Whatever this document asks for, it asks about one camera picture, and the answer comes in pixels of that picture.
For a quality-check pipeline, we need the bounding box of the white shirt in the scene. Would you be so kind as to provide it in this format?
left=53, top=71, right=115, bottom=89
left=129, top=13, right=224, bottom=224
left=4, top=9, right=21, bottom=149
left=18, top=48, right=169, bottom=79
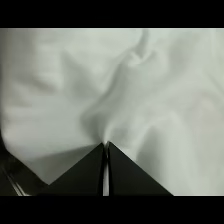
left=0, top=28, right=224, bottom=197

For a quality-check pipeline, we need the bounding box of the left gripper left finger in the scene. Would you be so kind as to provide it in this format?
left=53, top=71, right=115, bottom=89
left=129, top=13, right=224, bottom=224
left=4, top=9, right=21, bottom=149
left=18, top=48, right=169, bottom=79
left=37, top=142, right=106, bottom=197

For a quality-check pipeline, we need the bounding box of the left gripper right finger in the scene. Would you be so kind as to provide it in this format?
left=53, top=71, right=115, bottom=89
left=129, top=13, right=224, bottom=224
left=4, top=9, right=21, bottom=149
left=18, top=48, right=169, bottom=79
left=107, top=141, right=174, bottom=197

